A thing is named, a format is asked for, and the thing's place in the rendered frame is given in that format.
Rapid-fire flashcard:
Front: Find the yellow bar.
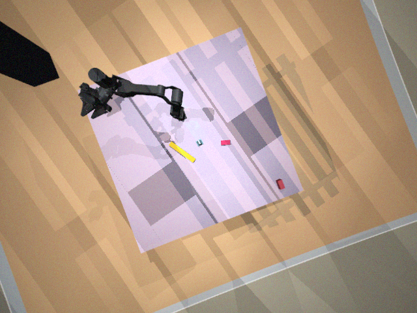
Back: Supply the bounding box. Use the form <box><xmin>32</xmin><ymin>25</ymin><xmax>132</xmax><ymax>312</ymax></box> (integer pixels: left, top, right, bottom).
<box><xmin>169</xmin><ymin>142</ymin><xmax>195</xmax><ymax>162</ymax></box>

